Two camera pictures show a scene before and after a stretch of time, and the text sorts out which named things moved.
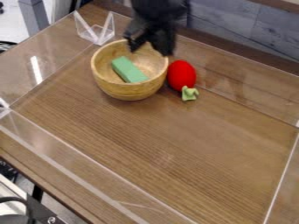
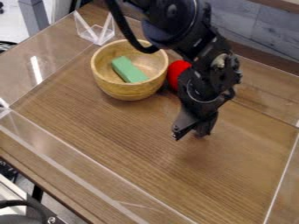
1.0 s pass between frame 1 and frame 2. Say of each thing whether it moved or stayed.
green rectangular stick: stayed
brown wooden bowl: stayed
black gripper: moved
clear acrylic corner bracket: stayed
